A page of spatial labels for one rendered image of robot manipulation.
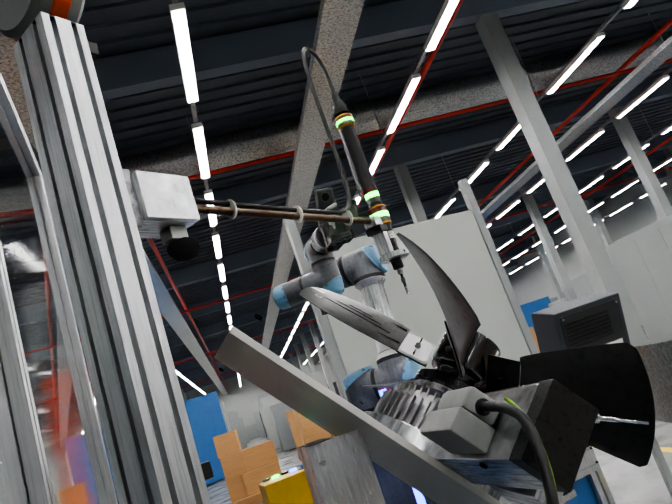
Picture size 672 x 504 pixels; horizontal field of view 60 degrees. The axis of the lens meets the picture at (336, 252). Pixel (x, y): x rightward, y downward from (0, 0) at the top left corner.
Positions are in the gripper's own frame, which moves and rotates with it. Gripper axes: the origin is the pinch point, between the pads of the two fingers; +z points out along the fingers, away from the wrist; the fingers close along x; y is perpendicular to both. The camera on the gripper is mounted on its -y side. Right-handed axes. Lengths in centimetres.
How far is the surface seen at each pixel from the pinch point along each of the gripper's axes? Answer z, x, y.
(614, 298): -14, -81, 45
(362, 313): 18.8, 12.7, 31.3
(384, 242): 18.5, 2.2, 17.6
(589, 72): -647, -856, -374
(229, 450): -908, -48, 69
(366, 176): 17.2, 0.0, 1.1
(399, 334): 21.3, 7.6, 37.9
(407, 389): 28, 13, 48
